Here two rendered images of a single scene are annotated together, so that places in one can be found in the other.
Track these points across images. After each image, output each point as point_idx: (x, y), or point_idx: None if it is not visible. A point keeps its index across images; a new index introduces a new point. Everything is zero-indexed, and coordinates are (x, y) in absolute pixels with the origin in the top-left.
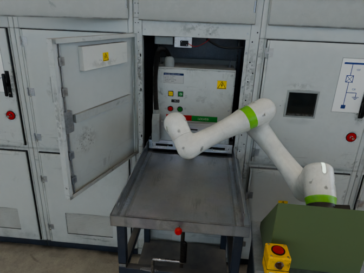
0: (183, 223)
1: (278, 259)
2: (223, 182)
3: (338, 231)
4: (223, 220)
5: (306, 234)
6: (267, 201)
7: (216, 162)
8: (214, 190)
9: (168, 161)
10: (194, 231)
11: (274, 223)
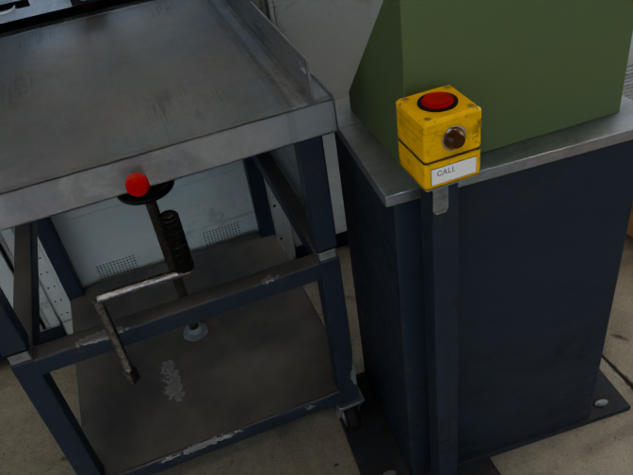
0: (144, 157)
1: (449, 121)
2: (214, 37)
3: (564, 0)
4: (255, 108)
5: (488, 40)
6: (334, 77)
7: (172, 7)
8: (196, 61)
9: (35, 45)
10: (183, 170)
11: (401, 38)
